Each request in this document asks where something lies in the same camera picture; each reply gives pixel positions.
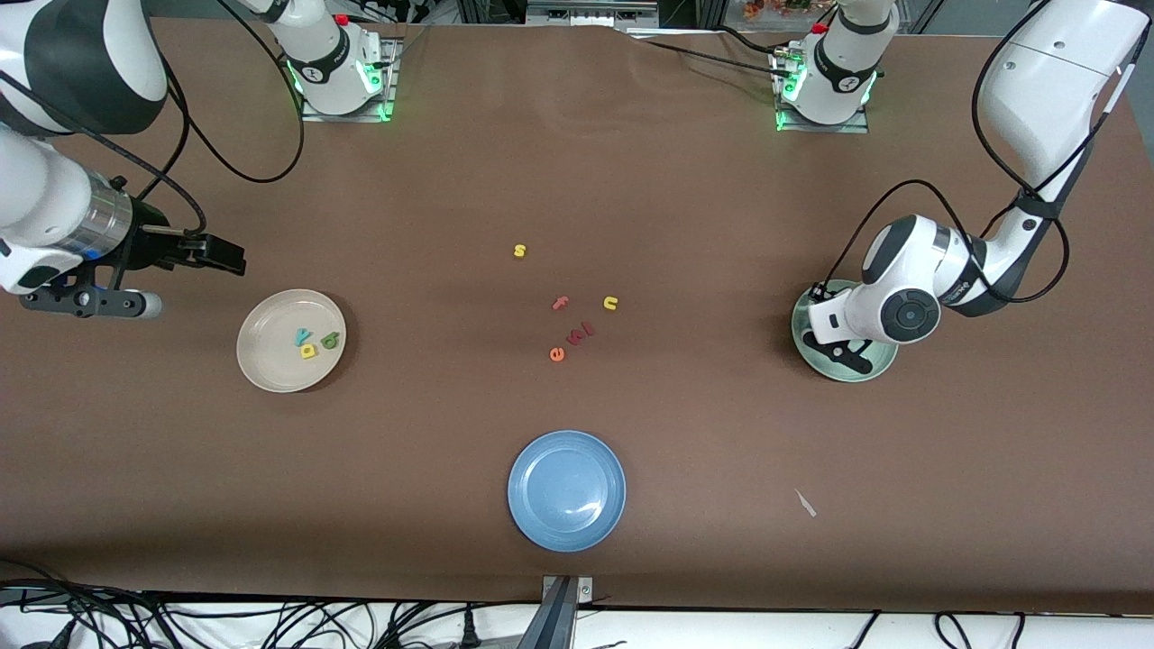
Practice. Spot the orange background object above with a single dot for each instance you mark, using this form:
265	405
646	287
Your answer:
775	7

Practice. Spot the blue plate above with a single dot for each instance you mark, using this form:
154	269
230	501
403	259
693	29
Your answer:
566	491

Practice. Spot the metal front camera bracket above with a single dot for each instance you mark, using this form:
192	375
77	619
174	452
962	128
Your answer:
561	622

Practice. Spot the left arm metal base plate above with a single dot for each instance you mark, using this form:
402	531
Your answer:
856	128

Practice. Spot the small white paper scrap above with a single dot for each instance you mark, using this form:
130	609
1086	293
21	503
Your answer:
805	503

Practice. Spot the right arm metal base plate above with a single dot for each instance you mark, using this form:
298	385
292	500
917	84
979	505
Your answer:
389	90

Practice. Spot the light green plate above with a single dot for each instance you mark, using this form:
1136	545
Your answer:
888	356

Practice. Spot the green letter b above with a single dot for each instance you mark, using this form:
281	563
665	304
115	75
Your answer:
330	341

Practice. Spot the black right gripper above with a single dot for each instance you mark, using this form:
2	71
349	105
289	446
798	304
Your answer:
151	243

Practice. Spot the brown table mat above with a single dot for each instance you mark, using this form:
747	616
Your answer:
577	162

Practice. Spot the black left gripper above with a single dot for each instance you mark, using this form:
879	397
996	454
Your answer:
816	296

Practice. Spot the teal letter y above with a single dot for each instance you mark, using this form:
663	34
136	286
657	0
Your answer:
302	337

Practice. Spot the beige brown plate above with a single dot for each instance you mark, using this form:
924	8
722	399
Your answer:
270	361

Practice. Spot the aluminium frame structure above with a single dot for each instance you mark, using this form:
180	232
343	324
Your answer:
590	13

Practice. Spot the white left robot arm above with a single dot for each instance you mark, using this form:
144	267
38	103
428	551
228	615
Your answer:
1055	81

